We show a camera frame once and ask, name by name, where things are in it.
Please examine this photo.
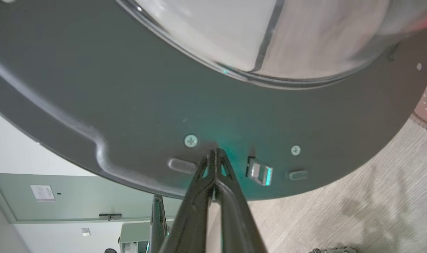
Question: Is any small green storage box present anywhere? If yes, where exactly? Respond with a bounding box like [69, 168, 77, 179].
[119, 222, 151, 253]

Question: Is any white paper label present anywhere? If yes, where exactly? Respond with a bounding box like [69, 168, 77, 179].
[30, 185, 56, 202]

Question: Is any dark grey washing machine door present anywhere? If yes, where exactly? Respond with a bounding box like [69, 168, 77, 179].
[0, 0, 427, 201]

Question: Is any pale green cabinet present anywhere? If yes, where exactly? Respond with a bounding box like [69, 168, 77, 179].
[0, 173, 186, 224]

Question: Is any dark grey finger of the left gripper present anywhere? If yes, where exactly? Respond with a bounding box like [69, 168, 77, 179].
[150, 195, 169, 253]

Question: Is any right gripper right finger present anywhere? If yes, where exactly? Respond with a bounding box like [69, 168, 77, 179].
[215, 148, 268, 253]

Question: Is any metal door latch hook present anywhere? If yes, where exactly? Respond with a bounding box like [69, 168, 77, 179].
[246, 156, 273, 187]

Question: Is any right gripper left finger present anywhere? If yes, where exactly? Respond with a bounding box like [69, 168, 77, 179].
[159, 149, 216, 253]

